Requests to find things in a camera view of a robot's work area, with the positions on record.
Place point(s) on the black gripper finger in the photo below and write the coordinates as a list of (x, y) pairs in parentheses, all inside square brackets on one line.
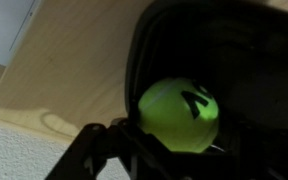
[(147, 146)]

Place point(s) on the black storage box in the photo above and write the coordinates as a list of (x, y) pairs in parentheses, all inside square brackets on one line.
[(236, 50)]

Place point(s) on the green tennis ball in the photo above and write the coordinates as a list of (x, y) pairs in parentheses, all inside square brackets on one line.
[(180, 113)]

